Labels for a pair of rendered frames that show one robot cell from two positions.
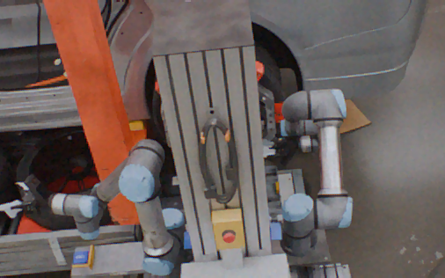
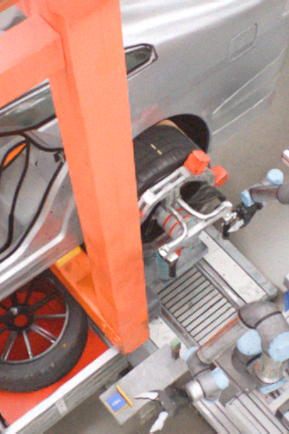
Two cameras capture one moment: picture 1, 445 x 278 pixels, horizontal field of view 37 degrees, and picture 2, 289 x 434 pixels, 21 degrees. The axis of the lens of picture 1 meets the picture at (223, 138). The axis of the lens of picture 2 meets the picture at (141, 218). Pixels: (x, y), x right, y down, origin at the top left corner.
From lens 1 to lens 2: 2.08 m
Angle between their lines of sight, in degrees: 30
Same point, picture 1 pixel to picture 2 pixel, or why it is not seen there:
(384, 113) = not seen: hidden behind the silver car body
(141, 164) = (285, 331)
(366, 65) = (258, 97)
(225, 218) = not seen: outside the picture
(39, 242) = (46, 410)
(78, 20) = (129, 230)
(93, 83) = (130, 267)
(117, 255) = (142, 380)
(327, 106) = not seen: outside the picture
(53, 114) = (0, 291)
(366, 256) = (288, 247)
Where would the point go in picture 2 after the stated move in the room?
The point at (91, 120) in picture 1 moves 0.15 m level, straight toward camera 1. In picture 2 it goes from (123, 295) to (153, 314)
